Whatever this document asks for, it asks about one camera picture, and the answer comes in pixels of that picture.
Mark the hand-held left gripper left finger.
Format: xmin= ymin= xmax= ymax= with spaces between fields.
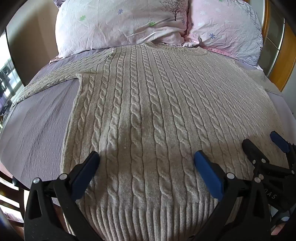
xmin=24 ymin=151 xmax=100 ymax=241

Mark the window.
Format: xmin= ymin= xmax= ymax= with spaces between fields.
xmin=0 ymin=30 xmax=25 ymax=116

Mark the wooden chair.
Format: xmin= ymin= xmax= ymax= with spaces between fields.
xmin=0 ymin=166 xmax=31 ymax=224

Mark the wooden headboard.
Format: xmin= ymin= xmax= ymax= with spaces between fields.
xmin=261 ymin=0 xmax=292 ymax=92

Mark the beige cable knit sweater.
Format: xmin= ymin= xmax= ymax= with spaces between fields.
xmin=10 ymin=42 xmax=289 ymax=241

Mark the pink floral pillow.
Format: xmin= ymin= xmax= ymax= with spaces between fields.
xmin=183 ymin=0 xmax=264 ymax=70

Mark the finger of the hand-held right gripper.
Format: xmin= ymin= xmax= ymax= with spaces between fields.
xmin=270 ymin=131 xmax=296 ymax=163
xmin=242 ymin=138 xmax=270 ymax=170

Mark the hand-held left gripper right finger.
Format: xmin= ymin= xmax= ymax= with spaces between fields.
xmin=191 ymin=151 xmax=271 ymax=241

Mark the purple bed sheet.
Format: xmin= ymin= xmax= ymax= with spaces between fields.
xmin=0 ymin=50 xmax=296 ymax=207

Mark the floral pillow with tree print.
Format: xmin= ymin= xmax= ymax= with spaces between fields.
xmin=55 ymin=0 xmax=190 ymax=59

